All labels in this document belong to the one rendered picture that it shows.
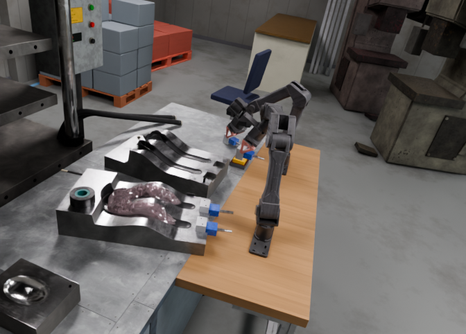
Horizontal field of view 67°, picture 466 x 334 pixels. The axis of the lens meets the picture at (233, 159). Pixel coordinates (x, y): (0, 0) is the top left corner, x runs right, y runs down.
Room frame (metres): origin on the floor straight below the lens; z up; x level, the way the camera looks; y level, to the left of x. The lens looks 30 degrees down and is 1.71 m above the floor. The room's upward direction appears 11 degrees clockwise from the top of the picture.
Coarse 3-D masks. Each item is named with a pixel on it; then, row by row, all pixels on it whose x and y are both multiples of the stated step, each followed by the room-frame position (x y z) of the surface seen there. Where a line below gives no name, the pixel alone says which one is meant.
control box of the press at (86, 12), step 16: (32, 0) 1.62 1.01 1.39; (48, 0) 1.60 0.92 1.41; (80, 0) 1.73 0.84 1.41; (96, 0) 1.84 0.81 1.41; (32, 16) 1.62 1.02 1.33; (48, 16) 1.60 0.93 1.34; (80, 16) 1.72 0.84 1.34; (96, 16) 1.83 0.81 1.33; (48, 32) 1.60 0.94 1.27; (80, 32) 1.72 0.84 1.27; (96, 32) 1.83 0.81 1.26; (80, 48) 1.71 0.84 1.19; (96, 48) 1.83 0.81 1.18; (48, 64) 1.61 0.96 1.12; (80, 64) 1.70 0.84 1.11; (96, 64) 1.82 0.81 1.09; (80, 80) 1.77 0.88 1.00; (80, 96) 1.76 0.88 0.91; (80, 128) 1.75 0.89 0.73
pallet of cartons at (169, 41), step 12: (156, 24) 6.11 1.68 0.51; (168, 24) 6.32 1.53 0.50; (156, 36) 5.27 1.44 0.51; (168, 36) 5.55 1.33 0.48; (180, 36) 5.89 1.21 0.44; (156, 48) 5.27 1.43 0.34; (168, 48) 5.58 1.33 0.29; (180, 48) 5.91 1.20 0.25; (156, 60) 5.25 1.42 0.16; (168, 60) 5.55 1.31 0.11; (180, 60) 5.96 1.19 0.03
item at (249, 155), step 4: (236, 148) 1.42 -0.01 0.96; (240, 148) 1.42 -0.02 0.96; (244, 148) 1.43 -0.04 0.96; (236, 152) 1.42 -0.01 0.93; (240, 152) 1.41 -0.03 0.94; (248, 152) 1.42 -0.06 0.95; (252, 152) 1.43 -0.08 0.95; (236, 156) 1.42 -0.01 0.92; (240, 156) 1.41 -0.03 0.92; (244, 156) 1.41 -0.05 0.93; (248, 156) 1.41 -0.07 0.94; (252, 156) 1.42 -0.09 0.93; (256, 156) 1.42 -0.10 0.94
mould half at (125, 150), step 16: (160, 128) 1.52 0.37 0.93; (128, 144) 1.44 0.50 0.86; (160, 144) 1.38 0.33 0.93; (176, 144) 1.45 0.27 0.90; (112, 160) 1.29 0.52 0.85; (128, 160) 1.28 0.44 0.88; (144, 160) 1.26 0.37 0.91; (160, 160) 1.29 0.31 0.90; (176, 160) 1.34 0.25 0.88; (192, 160) 1.36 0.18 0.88; (224, 160) 1.41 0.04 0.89; (144, 176) 1.26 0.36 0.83; (160, 176) 1.24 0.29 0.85; (176, 176) 1.22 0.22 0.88; (192, 176) 1.23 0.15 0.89; (224, 176) 1.39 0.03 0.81; (192, 192) 1.20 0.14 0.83; (208, 192) 1.19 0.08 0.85
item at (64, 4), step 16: (64, 0) 1.46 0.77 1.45; (64, 16) 1.46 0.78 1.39; (64, 32) 1.46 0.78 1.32; (64, 48) 1.46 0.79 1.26; (64, 64) 1.45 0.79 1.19; (64, 80) 1.45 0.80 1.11; (64, 96) 1.45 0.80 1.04; (64, 112) 1.46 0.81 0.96; (64, 144) 1.44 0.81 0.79; (80, 144) 1.48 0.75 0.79
